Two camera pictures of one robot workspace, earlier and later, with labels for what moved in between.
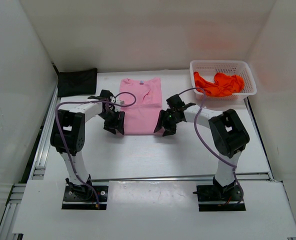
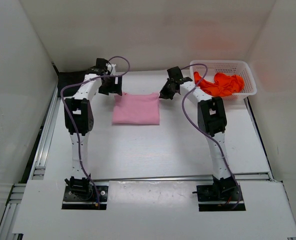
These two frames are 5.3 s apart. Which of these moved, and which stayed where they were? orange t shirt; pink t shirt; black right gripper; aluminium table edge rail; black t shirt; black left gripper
Moved: pink t shirt; black left gripper; black right gripper
Stayed: black t shirt; aluminium table edge rail; orange t shirt
